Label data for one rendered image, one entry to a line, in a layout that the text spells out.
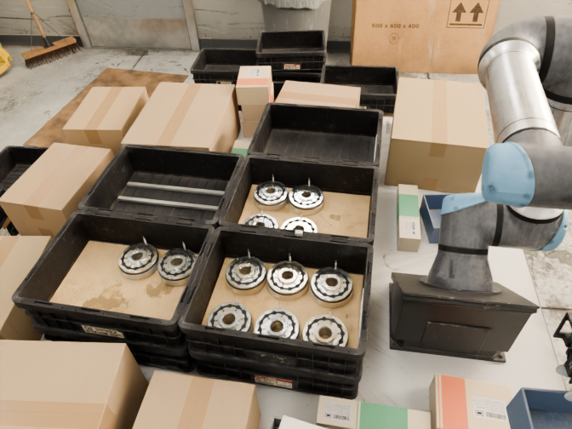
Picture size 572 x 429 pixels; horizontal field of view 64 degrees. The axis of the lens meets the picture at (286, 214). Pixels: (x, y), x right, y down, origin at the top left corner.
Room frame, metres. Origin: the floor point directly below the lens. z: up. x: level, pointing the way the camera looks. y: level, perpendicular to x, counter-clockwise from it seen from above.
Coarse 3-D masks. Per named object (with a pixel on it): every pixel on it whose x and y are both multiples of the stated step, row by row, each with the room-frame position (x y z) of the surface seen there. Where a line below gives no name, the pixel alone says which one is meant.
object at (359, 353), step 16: (304, 240) 0.74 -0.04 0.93; (320, 240) 0.74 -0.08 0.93; (336, 240) 0.74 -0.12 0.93; (208, 256) 0.72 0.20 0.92; (368, 256) 0.68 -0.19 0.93; (368, 272) 0.64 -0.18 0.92; (192, 288) 0.62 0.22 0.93; (368, 288) 0.59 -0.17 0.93; (368, 304) 0.55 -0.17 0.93; (368, 320) 0.51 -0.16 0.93; (208, 336) 0.50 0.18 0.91; (224, 336) 0.49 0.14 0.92; (240, 336) 0.49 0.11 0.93; (256, 336) 0.49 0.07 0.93; (272, 336) 0.48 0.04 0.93; (304, 352) 0.46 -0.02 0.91; (320, 352) 0.45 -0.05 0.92; (336, 352) 0.44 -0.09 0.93; (352, 352) 0.44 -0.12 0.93
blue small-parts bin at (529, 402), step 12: (516, 396) 0.26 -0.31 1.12; (528, 396) 0.26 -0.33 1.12; (540, 396) 0.26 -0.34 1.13; (552, 396) 0.25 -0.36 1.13; (516, 408) 0.25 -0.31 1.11; (528, 408) 0.23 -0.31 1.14; (540, 408) 0.25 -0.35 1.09; (552, 408) 0.25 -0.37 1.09; (564, 408) 0.25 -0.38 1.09; (516, 420) 0.23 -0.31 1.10; (528, 420) 0.22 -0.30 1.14; (540, 420) 0.24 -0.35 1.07; (552, 420) 0.24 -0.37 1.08; (564, 420) 0.24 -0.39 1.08
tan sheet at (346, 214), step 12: (252, 192) 1.04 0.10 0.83; (324, 192) 1.02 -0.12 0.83; (252, 204) 0.98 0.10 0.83; (288, 204) 0.98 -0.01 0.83; (324, 204) 0.97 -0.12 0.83; (336, 204) 0.97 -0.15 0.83; (348, 204) 0.96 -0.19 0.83; (360, 204) 0.96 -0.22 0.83; (240, 216) 0.94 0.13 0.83; (276, 216) 0.93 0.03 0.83; (288, 216) 0.93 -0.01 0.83; (312, 216) 0.92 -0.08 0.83; (324, 216) 0.92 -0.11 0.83; (336, 216) 0.92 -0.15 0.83; (348, 216) 0.91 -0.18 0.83; (360, 216) 0.91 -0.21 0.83; (324, 228) 0.87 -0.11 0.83; (336, 228) 0.87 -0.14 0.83; (348, 228) 0.87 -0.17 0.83; (360, 228) 0.86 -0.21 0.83
